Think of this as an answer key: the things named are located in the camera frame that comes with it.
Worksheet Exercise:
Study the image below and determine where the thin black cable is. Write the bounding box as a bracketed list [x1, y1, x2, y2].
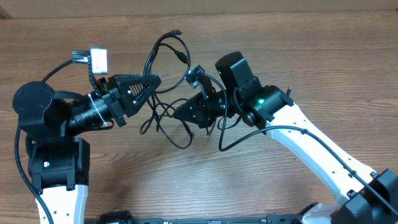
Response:
[150, 93, 243, 150]

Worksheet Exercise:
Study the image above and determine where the thick black USB cable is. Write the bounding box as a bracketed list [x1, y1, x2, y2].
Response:
[139, 29, 192, 135]

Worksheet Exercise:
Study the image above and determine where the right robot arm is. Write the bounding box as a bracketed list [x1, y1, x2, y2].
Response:
[174, 52, 397, 223]

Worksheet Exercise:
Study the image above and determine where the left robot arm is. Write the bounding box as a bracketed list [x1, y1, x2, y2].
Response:
[12, 75, 161, 223]

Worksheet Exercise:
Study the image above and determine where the left camera black cable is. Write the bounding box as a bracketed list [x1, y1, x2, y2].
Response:
[14, 49, 93, 224]

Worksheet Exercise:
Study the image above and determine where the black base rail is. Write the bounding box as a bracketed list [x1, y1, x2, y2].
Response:
[93, 202, 333, 224]

